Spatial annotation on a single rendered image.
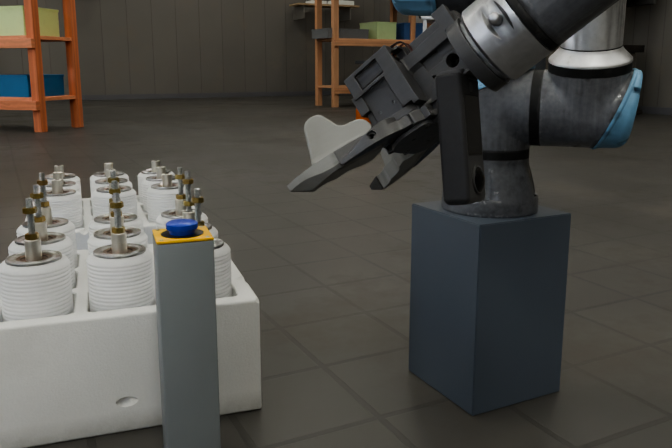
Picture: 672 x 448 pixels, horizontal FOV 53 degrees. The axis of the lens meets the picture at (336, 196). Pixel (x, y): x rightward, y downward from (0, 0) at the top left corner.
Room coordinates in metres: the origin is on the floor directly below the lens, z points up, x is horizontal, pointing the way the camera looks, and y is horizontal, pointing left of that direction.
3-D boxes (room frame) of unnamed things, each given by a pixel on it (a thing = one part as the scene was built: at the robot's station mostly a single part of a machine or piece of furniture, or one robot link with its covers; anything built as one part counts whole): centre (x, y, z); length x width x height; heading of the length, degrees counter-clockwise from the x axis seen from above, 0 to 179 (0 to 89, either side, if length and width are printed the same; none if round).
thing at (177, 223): (0.84, 0.20, 0.32); 0.04 x 0.04 x 0.02
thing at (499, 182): (1.07, -0.25, 0.35); 0.15 x 0.15 x 0.10
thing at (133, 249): (0.98, 0.32, 0.25); 0.08 x 0.08 x 0.01
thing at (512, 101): (1.06, -0.25, 0.47); 0.13 x 0.12 x 0.14; 69
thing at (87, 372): (1.09, 0.36, 0.09); 0.39 x 0.39 x 0.18; 19
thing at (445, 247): (1.07, -0.25, 0.15); 0.18 x 0.18 x 0.30; 27
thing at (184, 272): (0.84, 0.20, 0.16); 0.07 x 0.07 x 0.31; 19
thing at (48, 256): (0.94, 0.44, 0.25); 0.08 x 0.08 x 0.01
